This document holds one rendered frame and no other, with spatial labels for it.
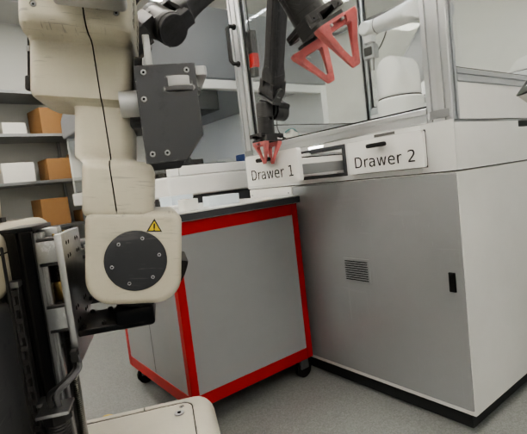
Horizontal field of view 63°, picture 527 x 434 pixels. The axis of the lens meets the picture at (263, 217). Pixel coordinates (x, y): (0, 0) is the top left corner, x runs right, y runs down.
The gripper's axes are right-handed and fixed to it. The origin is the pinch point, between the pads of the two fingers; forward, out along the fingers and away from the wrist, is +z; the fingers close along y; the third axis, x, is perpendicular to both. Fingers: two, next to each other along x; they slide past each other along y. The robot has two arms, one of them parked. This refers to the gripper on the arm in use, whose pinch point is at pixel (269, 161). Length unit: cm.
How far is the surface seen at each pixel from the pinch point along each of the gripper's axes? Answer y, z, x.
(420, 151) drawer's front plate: 23.8, 2.4, -42.4
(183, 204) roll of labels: -22.7, 12.3, 20.5
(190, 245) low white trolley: -24.4, 26.3, 14.9
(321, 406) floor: 13, 89, -3
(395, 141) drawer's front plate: 23.7, -1.9, -34.1
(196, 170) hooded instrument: 19, -5, 83
